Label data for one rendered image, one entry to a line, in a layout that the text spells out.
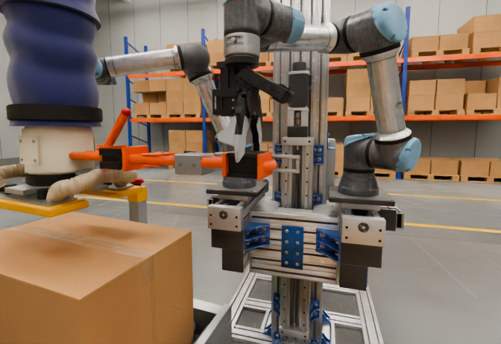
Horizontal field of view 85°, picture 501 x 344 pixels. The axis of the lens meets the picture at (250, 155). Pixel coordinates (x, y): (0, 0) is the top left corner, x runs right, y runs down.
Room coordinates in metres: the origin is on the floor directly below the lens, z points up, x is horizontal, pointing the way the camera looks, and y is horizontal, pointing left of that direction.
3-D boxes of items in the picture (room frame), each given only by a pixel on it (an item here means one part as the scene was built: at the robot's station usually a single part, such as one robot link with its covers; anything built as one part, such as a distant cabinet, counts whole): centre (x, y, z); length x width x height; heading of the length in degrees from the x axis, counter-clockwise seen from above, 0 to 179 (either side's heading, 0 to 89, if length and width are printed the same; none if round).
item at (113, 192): (0.89, 0.52, 1.11); 0.34 x 0.10 x 0.05; 68
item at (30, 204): (0.71, 0.59, 1.11); 0.34 x 0.10 x 0.05; 68
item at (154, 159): (0.84, 0.33, 1.22); 0.93 x 0.30 x 0.04; 68
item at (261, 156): (0.57, 0.01, 1.22); 0.08 x 0.07 x 0.05; 68
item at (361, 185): (1.07, -0.43, 1.09); 0.15 x 0.15 x 0.10
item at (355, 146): (1.06, -0.43, 1.20); 0.13 x 0.12 x 0.14; 35
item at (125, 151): (0.71, 0.33, 1.22); 0.10 x 0.08 x 0.06; 158
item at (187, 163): (0.63, 0.13, 1.21); 0.07 x 0.07 x 0.04; 68
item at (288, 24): (0.66, -0.05, 1.53); 0.11 x 0.11 x 0.08; 35
